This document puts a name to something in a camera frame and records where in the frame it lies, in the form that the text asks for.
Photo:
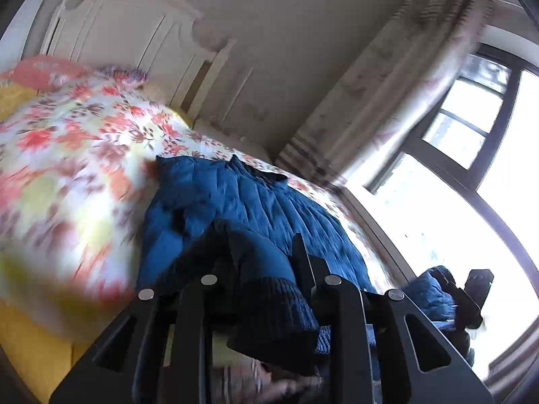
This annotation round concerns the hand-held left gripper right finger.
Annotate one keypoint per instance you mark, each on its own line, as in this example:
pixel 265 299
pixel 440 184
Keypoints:
pixel 313 269

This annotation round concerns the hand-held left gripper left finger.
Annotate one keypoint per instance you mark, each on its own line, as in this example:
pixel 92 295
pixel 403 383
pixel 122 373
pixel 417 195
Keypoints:
pixel 202 303

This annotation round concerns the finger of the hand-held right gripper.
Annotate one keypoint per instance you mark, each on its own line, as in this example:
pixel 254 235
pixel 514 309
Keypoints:
pixel 461 303
pixel 479 286

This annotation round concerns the blue quilted jacket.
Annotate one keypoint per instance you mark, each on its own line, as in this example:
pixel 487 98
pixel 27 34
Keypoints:
pixel 252 202

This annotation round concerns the plaid clothing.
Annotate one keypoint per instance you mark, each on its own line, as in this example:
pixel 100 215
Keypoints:
pixel 252 381

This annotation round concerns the dark framed window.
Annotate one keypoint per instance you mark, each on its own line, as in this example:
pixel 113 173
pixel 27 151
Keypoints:
pixel 484 143

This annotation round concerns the white nightstand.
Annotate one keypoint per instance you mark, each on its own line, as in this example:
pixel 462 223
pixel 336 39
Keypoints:
pixel 227 139

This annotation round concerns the yellow flower bed sheet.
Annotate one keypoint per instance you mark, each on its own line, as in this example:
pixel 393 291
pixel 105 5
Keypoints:
pixel 33 345

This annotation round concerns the floral blanket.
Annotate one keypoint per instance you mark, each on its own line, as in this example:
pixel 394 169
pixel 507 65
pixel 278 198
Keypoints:
pixel 84 155

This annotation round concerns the sailboat print curtain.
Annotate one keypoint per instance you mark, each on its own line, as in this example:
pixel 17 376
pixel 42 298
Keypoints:
pixel 379 84

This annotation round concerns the cream pillow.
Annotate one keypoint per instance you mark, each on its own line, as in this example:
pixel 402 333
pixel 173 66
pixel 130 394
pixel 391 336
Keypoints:
pixel 156 92

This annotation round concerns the mandala patterned pillow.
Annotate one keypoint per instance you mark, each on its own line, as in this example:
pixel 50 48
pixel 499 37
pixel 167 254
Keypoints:
pixel 124 73

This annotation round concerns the pink pillow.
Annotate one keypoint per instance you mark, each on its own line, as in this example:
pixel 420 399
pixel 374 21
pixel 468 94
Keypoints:
pixel 42 71

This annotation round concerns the white bed headboard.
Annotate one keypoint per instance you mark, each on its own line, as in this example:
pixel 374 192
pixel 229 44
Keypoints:
pixel 126 25

